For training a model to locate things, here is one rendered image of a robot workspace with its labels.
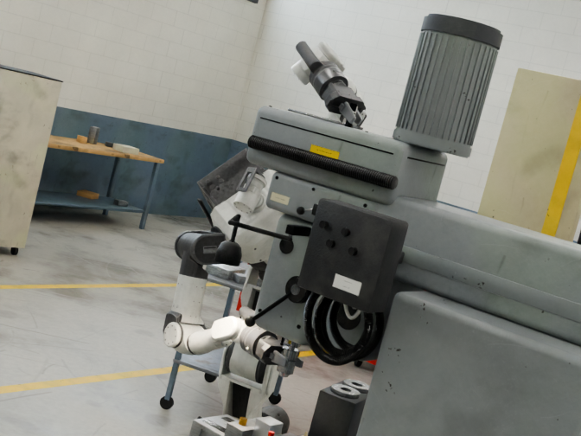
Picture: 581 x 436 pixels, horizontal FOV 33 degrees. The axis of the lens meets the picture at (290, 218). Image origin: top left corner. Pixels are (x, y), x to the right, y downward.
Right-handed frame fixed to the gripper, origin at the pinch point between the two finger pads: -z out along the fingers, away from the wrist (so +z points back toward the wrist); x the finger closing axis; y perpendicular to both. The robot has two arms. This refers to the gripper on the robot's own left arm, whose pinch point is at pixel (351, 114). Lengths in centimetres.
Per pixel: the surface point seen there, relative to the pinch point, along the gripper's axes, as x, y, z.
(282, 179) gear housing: 13.7, -20.6, -6.3
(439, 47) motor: 2.7, 31.4, -12.8
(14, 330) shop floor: -118, -364, 242
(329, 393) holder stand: -28, -75, -34
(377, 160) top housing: 7.7, 2.6, -23.1
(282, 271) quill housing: 10.3, -38.1, -22.5
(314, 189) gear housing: 11.2, -15.2, -15.1
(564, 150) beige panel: -165, -17, 45
